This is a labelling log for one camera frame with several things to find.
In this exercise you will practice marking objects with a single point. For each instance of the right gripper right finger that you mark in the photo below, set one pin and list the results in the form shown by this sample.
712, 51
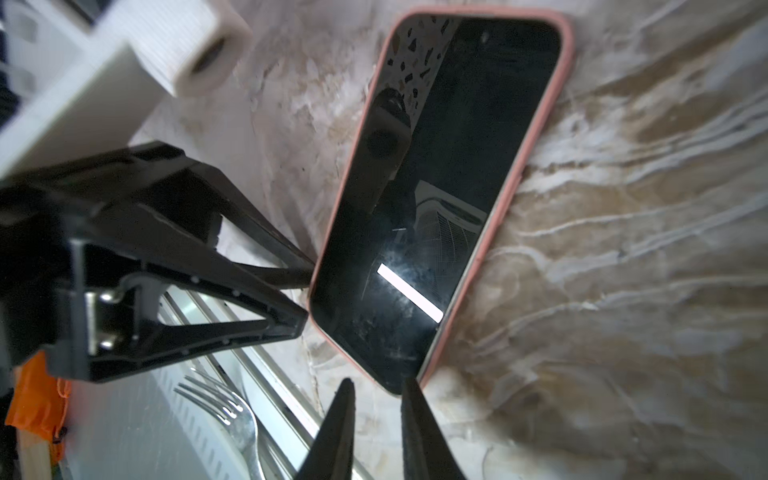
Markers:
426, 454

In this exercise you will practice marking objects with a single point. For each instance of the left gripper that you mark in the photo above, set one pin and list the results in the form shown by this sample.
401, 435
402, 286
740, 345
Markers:
126, 290

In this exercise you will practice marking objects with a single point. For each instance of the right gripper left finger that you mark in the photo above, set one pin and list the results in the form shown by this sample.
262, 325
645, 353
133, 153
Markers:
331, 454

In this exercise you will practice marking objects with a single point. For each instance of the black smartphone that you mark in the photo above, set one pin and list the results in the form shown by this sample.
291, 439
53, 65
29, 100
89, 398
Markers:
432, 204

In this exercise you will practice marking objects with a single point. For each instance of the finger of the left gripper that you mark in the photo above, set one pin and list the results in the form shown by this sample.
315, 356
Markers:
194, 196

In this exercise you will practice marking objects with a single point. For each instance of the metal fork green handle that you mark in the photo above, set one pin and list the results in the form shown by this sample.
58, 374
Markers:
230, 410

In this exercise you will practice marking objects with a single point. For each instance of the orange cloth outside enclosure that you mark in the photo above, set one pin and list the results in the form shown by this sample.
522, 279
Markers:
40, 404

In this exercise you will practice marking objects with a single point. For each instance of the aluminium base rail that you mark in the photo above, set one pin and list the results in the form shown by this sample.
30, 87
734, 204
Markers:
188, 420

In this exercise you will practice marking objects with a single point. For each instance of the pink phone case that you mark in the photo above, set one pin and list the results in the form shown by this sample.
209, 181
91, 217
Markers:
522, 150

